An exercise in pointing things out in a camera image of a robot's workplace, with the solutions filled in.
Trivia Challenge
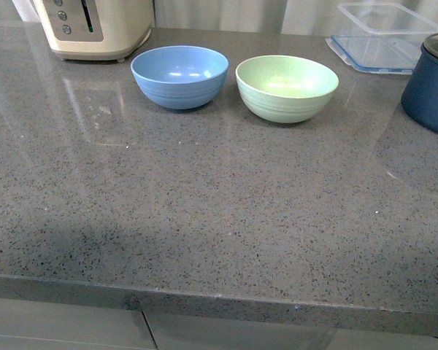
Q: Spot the blue bowl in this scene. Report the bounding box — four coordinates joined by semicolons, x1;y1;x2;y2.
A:
131;45;229;109

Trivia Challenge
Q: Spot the green bowl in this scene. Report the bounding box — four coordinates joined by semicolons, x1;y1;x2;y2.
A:
235;55;339;124

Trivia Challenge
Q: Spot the white curtain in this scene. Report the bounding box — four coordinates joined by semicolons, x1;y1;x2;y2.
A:
0;0;438;37

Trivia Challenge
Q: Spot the cream toaster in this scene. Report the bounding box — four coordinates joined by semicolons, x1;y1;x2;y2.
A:
34;0;155;62

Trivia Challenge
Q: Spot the clear plastic container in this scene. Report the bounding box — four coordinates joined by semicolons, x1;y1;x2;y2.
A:
326;1;438;75

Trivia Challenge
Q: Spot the dark blue saucepan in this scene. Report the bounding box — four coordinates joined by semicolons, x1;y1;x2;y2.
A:
401;33;438;133

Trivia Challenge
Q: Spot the grey cabinet door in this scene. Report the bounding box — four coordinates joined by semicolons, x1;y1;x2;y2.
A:
0;298;157;349

